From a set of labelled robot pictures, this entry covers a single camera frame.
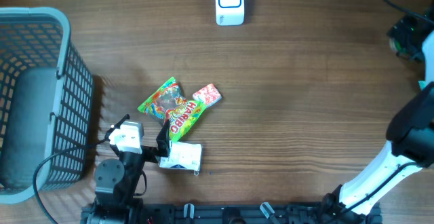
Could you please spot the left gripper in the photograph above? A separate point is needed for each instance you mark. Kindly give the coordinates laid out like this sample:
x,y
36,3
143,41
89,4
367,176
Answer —
x,y
151,153

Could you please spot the colourful gummy candy bag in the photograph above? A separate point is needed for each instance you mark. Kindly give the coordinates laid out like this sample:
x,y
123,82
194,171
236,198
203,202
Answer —
x,y
168,104

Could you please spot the white blue carton box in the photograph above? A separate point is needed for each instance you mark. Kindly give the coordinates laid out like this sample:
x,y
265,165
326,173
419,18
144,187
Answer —
x,y
183,156

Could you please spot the orange white snack packet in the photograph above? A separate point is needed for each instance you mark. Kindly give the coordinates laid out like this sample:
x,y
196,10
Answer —
x,y
209,95

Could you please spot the teal tissue packet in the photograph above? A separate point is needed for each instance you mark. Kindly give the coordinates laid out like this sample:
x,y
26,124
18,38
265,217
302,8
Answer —
x,y
422,84

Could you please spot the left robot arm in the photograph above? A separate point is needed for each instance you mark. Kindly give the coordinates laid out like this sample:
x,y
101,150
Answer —
x,y
116,198

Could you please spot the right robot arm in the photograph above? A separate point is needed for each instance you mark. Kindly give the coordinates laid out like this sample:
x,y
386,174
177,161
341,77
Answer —
x,y
409,137

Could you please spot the white barcode scanner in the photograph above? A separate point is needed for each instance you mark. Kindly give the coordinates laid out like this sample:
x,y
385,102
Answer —
x,y
229,12

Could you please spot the grey plastic mesh basket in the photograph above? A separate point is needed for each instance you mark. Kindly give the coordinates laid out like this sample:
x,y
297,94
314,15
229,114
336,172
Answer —
x,y
46,103

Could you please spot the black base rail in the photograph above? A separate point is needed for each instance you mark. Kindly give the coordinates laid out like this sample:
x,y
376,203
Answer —
x,y
189,213

